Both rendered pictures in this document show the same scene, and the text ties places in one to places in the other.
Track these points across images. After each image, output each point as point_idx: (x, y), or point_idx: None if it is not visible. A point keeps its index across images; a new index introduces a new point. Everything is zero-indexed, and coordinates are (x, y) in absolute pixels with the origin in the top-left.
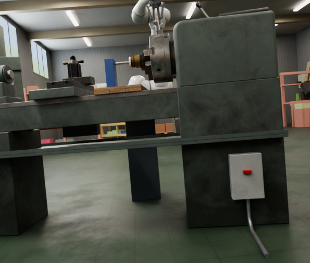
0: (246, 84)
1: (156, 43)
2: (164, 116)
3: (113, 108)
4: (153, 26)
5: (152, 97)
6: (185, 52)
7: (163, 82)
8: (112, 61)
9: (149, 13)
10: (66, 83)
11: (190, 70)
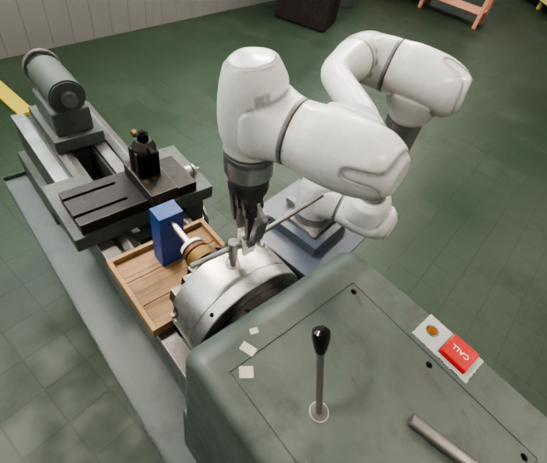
0: None
1: (185, 309)
2: (183, 392)
3: (131, 305)
4: (388, 110)
5: (170, 359)
6: (197, 407)
7: (363, 222)
8: (158, 225)
9: (231, 205)
10: (74, 220)
11: (201, 431)
